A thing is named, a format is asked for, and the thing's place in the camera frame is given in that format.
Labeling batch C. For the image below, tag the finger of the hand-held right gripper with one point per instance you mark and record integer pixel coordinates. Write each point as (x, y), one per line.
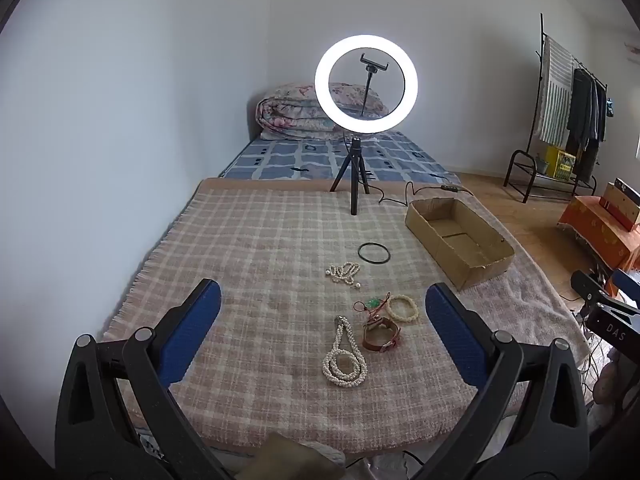
(585, 285)
(627, 285)

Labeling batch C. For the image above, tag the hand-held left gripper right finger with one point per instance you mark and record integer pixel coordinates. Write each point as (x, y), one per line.
(457, 335)

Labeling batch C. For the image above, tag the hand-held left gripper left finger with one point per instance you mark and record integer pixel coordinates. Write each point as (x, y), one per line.
(192, 330)

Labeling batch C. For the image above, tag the cardboard box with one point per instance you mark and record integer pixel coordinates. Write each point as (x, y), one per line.
(435, 220)

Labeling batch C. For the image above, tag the black bangle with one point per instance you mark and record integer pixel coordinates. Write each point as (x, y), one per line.
(359, 253)

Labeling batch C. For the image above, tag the brown box with black top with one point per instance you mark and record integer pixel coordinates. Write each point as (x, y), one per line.
(620, 200)

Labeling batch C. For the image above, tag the yellow box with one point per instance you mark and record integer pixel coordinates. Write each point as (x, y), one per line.
(560, 162)

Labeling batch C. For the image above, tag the small grey pot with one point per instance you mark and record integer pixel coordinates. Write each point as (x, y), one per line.
(541, 164)

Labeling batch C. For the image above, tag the olive cloth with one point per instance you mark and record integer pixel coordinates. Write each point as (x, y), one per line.
(280, 455)

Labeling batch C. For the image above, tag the dark grey hanging coat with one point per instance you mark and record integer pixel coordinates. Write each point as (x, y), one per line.
(597, 125)

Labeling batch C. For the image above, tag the dark green hanging shirt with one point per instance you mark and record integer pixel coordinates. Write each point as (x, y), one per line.
(580, 110)

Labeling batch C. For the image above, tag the striped hanging towel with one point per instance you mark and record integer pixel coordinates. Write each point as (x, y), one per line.
(555, 100)

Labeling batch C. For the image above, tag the blue checked mattress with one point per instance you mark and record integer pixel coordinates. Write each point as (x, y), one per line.
(280, 160)

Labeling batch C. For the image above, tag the black tripod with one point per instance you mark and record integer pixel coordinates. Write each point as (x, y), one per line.
(356, 160)

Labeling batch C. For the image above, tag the black clothes rack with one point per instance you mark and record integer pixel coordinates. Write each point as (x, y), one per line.
(541, 60)

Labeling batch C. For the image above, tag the folded floral quilt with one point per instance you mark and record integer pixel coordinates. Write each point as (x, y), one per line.
(285, 115)

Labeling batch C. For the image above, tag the black phone holder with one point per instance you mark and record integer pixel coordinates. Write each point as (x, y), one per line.
(374, 63)

